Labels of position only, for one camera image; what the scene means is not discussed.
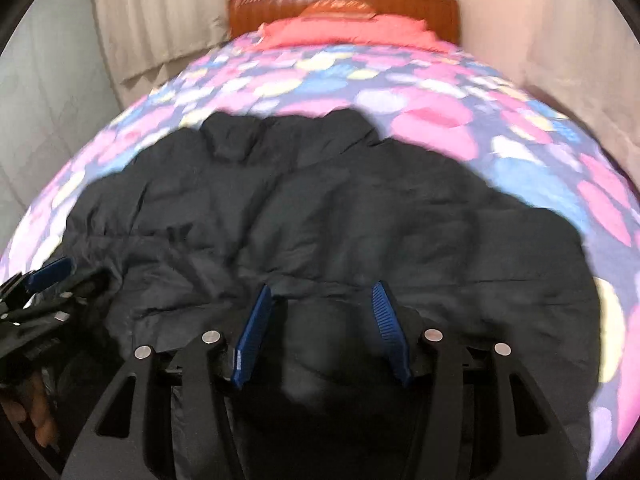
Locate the person's left hand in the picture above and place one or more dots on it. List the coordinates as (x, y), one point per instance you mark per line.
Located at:
(40, 410)

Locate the cream curtain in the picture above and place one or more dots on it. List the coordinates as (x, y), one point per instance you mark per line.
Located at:
(160, 15)

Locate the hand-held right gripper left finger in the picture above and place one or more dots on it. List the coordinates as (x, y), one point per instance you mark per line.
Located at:
(252, 330)

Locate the orange pillow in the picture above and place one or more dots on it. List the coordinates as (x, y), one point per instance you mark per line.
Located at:
(337, 10)

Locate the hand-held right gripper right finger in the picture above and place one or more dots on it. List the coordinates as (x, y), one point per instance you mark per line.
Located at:
(387, 330)

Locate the frosted glass wardrobe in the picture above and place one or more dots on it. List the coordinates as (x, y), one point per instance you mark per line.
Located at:
(50, 85)

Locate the wooden headboard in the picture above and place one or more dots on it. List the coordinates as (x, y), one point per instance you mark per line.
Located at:
(420, 7)

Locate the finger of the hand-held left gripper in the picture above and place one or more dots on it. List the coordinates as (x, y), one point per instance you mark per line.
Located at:
(55, 316)
(47, 274)

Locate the black puffer jacket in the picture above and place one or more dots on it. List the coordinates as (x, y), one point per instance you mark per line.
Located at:
(325, 210)

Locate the colourful dotted bedspread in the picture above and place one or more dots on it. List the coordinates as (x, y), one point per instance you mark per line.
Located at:
(425, 100)

